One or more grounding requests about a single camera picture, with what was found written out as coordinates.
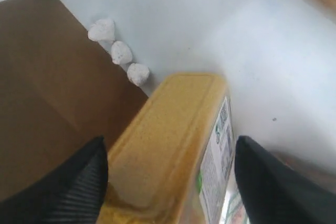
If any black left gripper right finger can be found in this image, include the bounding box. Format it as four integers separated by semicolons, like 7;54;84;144
234;136;335;223

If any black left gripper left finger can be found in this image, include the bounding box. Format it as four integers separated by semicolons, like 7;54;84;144
1;136;108;223

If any yellow millet bottle white cap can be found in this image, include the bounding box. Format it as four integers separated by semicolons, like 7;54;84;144
98;72;236;223

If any brown paper bag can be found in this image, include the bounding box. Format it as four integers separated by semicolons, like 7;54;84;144
1;0;147;200

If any nut jar gold lid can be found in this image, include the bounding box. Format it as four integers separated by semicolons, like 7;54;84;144
220;151;335;223

